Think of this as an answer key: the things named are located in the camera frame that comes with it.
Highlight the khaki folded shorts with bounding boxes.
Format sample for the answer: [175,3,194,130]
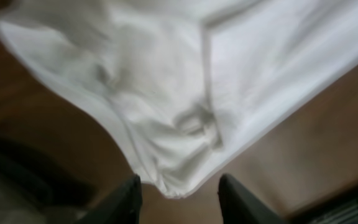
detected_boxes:
[0,180,86,224]

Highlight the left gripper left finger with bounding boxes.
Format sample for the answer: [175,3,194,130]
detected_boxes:
[76,175,142,224]

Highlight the white t-shirt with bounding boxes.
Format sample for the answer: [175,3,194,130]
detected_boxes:
[0,0,358,198]

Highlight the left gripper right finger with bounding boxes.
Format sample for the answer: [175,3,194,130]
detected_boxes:
[218,174,287,224]

